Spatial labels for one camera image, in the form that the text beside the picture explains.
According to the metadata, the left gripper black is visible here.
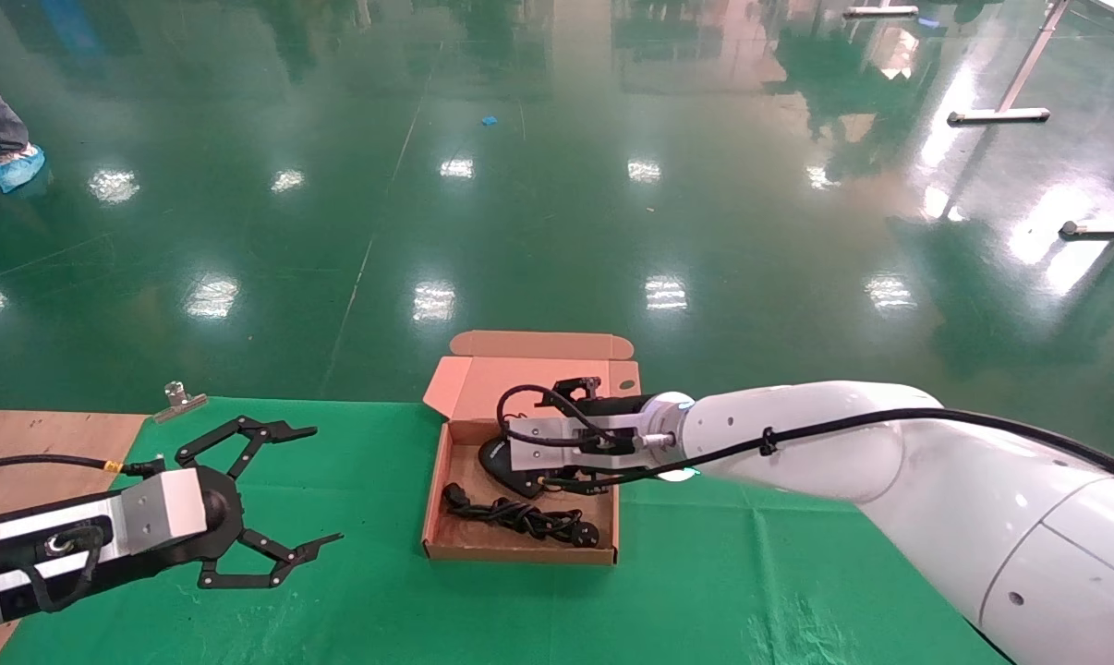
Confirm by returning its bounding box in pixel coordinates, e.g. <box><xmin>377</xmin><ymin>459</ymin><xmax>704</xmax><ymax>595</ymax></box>
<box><xmin>47</xmin><ymin>416</ymin><xmax>345</xmax><ymax>603</ymax></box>

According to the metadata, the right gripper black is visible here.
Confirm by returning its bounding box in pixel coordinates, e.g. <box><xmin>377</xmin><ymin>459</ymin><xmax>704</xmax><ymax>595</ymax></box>
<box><xmin>538</xmin><ymin>376</ymin><xmax>659</xmax><ymax>499</ymax></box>

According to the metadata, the black corded device with plug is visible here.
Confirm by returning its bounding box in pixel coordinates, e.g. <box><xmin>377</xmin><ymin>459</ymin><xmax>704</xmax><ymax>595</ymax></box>
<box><xmin>441</xmin><ymin>434</ymin><xmax>604</xmax><ymax>549</ymax></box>

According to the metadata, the open brown cardboard box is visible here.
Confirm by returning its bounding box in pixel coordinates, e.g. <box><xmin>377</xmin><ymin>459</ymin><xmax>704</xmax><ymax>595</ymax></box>
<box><xmin>420</xmin><ymin>330</ymin><xmax>643</xmax><ymax>565</ymax></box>

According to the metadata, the silver metal cloth clip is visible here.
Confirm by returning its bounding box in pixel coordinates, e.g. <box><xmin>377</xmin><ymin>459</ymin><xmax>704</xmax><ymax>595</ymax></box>
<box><xmin>153</xmin><ymin>381</ymin><xmax>209</xmax><ymax>424</ymax></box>

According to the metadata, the green table cloth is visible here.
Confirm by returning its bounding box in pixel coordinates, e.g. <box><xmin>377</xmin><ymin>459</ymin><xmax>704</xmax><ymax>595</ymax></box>
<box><xmin>0</xmin><ymin>397</ymin><xmax>1015</xmax><ymax>665</ymax></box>

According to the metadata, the blue shoe cover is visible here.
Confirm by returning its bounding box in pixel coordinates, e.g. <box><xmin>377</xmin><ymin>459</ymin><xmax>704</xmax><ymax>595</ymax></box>
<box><xmin>0</xmin><ymin>145</ymin><xmax>47</xmax><ymax>195</ymax></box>

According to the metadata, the metal table leg with foot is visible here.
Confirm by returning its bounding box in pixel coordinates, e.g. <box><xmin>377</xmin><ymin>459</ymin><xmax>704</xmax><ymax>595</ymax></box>
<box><xmin>947</xmin><ymin>0</ymin><xmax>1072</xmax><ymax>127</ymax></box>

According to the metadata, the grey foot bar black cap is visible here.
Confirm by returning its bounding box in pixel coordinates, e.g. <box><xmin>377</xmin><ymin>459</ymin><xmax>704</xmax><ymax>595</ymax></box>
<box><xmin>1059</xmin><ymin>199</ymin><xmax>1114</xmax><ymax>241</ymax></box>

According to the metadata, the right silver wrist camera mount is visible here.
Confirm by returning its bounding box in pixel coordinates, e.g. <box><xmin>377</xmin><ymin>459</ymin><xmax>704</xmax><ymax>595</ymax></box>
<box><xmin>508</xmin><ymin>412</ymin><xmax>650</xmax><ymax>476</ymax></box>

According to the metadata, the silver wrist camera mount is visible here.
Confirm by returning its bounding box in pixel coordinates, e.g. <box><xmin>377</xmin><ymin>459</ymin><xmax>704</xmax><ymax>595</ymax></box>
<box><xmin>0</xmin><ymin>468</ymin><xmax>210</xmax><ymax>627</ymax></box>
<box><xmin>508</xmin><ymin>412</ymin><xmax>650</xmax><ymax>476</ymax></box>

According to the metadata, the left silver wrist camera mount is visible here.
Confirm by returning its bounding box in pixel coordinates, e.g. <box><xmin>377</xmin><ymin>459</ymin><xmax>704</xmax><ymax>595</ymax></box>
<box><xmin>0</xmin><ymin>468</ymin><xmax>210</xmax><ymax>627</ymax></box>

